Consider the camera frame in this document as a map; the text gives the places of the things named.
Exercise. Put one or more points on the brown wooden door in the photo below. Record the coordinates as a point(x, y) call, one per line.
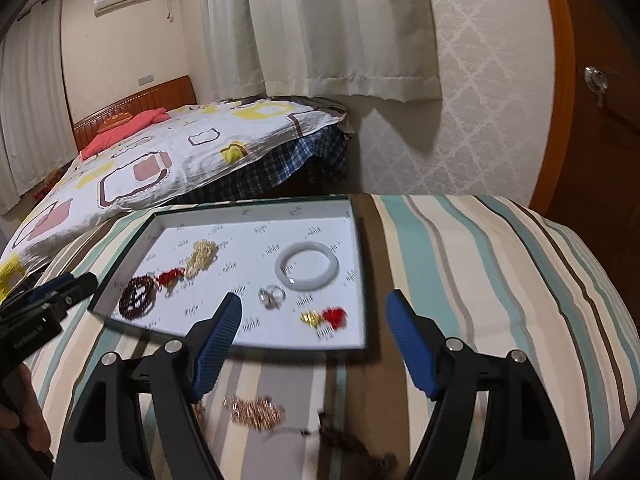
point(605, 160)

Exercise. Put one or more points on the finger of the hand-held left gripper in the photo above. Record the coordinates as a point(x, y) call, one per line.
point(80, 287)
point(57, 284)

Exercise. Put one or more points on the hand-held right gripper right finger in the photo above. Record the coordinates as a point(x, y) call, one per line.
point(412, 345)

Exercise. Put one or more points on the blue plaid bed sheet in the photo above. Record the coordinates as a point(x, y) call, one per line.
point(300, 160)

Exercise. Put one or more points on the white striped curtain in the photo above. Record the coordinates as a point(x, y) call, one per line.
point(30, 110)

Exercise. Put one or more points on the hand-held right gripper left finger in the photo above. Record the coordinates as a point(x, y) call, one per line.
point(217, 350)

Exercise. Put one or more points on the person's left hand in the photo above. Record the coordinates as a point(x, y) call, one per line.
point(27, 425)

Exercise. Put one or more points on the striped cloth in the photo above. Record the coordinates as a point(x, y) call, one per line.
point(475, 285)

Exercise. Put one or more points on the small red embroidered cushion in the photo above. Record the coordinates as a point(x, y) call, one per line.
point(114, 122)

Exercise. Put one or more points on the red pillow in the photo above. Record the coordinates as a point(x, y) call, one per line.
point(125, 130)

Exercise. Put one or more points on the pale jade bangle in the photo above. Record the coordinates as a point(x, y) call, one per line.
point(285, 271)

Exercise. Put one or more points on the wooden headboard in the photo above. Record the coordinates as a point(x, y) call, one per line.
point(150, 97)

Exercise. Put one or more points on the gold charm with red tassel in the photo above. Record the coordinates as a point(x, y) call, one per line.
point(325, 318)

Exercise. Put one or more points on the bed with patterned quilt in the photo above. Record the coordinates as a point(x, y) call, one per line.
point(190, 155)

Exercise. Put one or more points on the green tray with white lining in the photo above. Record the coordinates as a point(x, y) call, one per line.
point(250, 240)

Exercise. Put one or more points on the wall socket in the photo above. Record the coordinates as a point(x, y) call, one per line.
point(145, 80)

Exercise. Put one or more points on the silver door lock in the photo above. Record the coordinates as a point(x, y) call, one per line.
point(596, 79)

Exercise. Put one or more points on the dark curtain rod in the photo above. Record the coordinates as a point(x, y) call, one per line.
point(30, 10)

